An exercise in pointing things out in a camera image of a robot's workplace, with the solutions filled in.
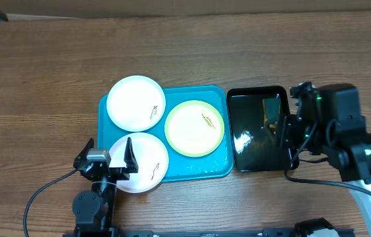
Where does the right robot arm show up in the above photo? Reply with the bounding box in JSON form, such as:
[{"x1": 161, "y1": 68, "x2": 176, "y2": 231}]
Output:
[{"x1": 273, "y1": 82, "x2": 371, "y2": 235}]

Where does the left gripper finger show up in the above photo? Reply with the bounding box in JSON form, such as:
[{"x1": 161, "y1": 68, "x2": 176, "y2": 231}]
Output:
[
  {"x1": 74, "y1": 138, "x2": 94, "y2": 162},
  {"x1": 124, "y1": 137, "x2": 138, "y2": 168}
]

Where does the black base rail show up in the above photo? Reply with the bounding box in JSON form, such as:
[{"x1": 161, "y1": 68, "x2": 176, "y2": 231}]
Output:
[{"x1": 62, "y1": 226, "x2": 356, "y2": 237}]

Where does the teal plastic tray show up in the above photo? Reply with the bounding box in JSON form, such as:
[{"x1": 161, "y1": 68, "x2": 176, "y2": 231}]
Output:
[{"x1": 97, "y1": 84, "x2": 235, "y2": 183}]

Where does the black water tray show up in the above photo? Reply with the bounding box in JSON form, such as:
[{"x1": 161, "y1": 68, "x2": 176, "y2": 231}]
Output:
[{"x1": 227, "y1": 86, "x2": 292, "y2": 172}]

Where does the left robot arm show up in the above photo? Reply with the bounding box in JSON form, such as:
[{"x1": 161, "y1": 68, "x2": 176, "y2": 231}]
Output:
[{"x1": 72, "y1": 138, "x2": 138, "y2": 237}]

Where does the white plate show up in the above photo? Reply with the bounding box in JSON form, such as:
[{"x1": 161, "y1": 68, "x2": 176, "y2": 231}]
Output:
[
  {"x1": 107, "y1": 75, "x2": 166, "y2": 132},
  {"x1": 109, "y1": 132, "x2": 169, "y2": 194}
]

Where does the yellow green scrub sponge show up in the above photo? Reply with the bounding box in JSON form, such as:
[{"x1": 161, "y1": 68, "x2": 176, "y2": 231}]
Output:
[{"x1": 262, "y1": 97, "x2": 282, "y2": 136}]

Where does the yellow green rimmed plate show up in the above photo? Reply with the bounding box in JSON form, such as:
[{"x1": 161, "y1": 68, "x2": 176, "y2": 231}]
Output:
[{"x1": 164, "y1": 100, "x2": 225, "y2": 157}]

